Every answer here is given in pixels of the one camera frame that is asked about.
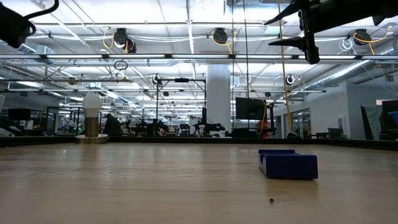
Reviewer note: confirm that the orange floor machine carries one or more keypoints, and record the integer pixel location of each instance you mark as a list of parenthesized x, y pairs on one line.
[(261, 126)]

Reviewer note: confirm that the black background robot arm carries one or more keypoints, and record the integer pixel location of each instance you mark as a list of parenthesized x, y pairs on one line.
[(208, 127)]

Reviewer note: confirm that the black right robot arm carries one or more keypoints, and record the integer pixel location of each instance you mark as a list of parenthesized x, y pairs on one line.
[(388, 7)]

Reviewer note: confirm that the white square pillar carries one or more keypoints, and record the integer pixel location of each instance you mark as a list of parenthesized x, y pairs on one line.
[(218, 99)]

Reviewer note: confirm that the black monitor on stand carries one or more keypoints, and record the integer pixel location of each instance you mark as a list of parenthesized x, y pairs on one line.
[(248, 109)]

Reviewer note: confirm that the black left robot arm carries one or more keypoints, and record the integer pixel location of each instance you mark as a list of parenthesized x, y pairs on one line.
[(14, 28)]

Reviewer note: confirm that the person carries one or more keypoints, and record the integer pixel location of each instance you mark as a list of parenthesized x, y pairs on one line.
[(112, 127)]

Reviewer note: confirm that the silver ventilation duct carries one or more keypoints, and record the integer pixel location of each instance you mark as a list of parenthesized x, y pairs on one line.
[(342, 73), (15, 43)]

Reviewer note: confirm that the small dark display device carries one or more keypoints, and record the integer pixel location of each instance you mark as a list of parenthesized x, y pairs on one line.
[(289, 168)]

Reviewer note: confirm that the black gantry frame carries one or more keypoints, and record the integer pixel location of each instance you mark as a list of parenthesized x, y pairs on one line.
[(157, 99)]

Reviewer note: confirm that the white bulb brass lamp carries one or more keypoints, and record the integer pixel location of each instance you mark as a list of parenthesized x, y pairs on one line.
[(92, 105)]

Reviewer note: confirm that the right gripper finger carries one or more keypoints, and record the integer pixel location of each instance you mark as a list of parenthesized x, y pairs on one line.
[(301, 43), (289, 11)]

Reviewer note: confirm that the black aluminium table frame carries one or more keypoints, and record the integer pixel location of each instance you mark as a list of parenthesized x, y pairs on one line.
[(342, 143)]

